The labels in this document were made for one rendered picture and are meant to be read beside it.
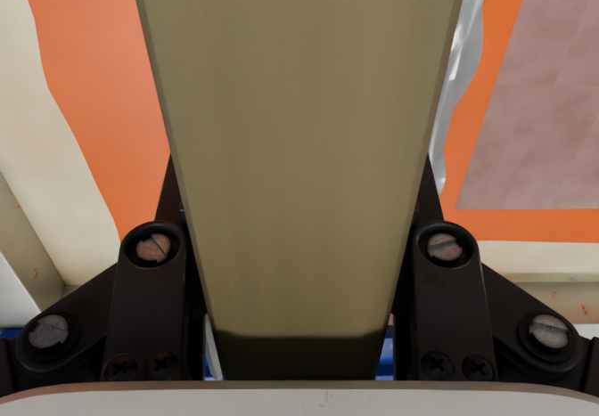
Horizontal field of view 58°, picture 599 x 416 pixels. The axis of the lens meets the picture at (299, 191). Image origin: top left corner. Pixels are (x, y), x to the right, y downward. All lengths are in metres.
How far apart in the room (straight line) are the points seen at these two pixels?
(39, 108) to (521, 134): 0.26
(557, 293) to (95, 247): 0.33
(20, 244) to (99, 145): 0.09
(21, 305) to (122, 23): 0.21
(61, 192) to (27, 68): 0.09
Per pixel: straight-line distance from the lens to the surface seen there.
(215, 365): 0.36
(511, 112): 0.31
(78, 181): 0.35
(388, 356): 0.41
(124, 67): 0.28
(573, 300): 0.45
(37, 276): 0.40
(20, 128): 0.33
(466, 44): 0.27
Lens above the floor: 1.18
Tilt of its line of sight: 43 degrees down
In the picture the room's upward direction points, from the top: 179 degrees clockwise
